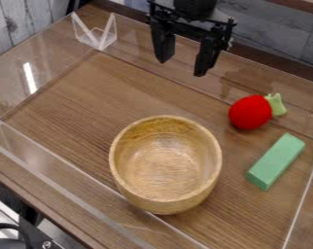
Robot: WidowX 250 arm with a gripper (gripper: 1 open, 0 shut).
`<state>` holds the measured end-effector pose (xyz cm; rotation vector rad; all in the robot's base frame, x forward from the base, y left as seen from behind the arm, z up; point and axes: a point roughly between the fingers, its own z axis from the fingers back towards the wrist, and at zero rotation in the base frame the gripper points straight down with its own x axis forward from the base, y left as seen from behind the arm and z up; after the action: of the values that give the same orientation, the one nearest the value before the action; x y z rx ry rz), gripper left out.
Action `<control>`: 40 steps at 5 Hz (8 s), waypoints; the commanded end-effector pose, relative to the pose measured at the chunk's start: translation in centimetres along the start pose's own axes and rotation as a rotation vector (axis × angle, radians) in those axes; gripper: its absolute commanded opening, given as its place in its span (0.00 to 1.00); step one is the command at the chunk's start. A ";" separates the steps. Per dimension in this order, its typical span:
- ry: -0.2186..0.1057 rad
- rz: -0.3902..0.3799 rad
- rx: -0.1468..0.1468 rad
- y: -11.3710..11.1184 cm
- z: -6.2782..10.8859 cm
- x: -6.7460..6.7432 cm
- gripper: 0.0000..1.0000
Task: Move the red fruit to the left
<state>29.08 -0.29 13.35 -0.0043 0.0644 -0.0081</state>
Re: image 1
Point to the black metal stand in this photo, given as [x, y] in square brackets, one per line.
[38, 240]

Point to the clear acrylic tray walls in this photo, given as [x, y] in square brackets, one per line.
[69, 97]

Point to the green rectangular block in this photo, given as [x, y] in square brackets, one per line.
[267, 169]

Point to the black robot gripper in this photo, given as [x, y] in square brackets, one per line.
[193, 19]

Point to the light wooden bowl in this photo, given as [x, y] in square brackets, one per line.
[165, 162]

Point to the red plush strawberry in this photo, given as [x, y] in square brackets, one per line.
[252, 111]

